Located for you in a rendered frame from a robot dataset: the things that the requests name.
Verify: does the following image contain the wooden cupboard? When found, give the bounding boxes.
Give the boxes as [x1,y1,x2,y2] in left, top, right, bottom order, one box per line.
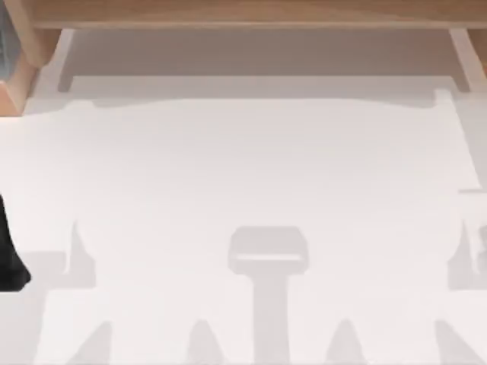
[7,0,487,81]

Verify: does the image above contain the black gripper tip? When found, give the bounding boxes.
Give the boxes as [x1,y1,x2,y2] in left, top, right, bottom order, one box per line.
[0,194,32,293]

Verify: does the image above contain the pale wooden drawer front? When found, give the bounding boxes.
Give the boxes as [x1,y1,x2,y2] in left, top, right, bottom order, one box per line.
[0,0,41,117]

